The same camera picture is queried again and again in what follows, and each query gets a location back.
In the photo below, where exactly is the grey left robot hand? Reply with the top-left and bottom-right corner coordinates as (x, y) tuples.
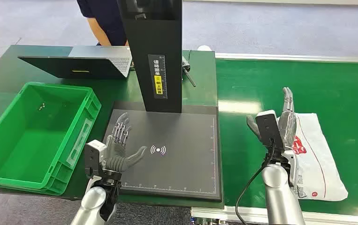
(105, 112), (148, 173)

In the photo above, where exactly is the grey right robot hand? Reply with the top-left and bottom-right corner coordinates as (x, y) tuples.
(246, 87), (298, 149)

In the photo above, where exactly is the white plastic mailer package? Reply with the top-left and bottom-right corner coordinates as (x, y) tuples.
(276, 113), (349, 202)

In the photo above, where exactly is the dark laptop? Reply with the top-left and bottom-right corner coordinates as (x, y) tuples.
(17, 45), (133, 80)

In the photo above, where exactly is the green plastic crate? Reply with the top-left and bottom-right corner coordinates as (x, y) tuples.
(0, 82), (102, 196)

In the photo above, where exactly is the black handheld tool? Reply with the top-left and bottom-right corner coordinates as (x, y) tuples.
(182, 56), (197, 88)

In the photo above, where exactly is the black scanner column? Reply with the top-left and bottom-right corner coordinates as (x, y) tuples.
(117, 0), (183, 113)

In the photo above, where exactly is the person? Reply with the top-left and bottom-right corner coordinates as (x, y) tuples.
(76, 0), (129, 46)

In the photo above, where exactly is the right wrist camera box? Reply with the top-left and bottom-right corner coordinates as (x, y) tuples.
(255, 110), (285, 153)

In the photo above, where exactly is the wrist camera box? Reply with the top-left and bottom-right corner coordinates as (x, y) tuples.
(255, 110), (285, 153)
(84, 140), (107, 179)

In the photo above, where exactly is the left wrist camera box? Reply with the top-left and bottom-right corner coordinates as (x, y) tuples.
(84, 140), (107, 179)

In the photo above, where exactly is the black scanner base plate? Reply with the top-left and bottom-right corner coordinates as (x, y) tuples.
(102, 101), (223, 202)

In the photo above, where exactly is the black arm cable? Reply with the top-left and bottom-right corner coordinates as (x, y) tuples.
(235, 138), (276, 225)

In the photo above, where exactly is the aluminium conveyor frame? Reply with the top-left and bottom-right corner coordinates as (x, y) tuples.
(191, 52), (358, 225)

